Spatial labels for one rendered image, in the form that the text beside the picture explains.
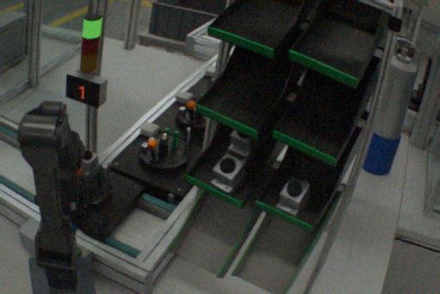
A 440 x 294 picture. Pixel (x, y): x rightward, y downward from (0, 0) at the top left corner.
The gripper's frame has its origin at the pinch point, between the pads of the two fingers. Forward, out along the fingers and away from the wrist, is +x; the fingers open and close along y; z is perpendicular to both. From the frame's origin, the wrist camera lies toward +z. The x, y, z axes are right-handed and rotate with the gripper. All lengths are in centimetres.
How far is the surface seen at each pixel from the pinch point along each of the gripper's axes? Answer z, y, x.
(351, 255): 47, -63, 19
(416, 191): 93, -83, 19
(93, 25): 31.2, 15.8, -35.1
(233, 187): 13.3, -31.6, -17.4
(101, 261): 3.6, -6.2, 11.0
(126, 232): 19.2, -5.2, 13.3
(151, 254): 12.2, -15.9, 9.6
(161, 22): 207, 82, 32
